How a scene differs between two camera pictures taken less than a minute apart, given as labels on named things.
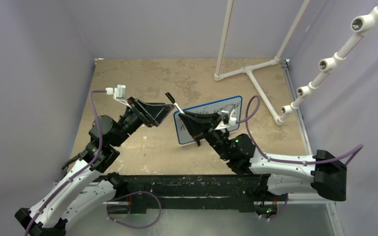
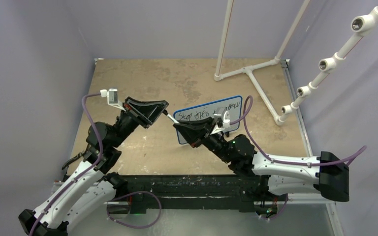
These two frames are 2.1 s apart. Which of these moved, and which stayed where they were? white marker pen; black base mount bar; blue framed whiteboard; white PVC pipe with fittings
Moved: white marker pen
Stayed: white PVC pipe with fittings; blue framed whiteboard; black base mount bar
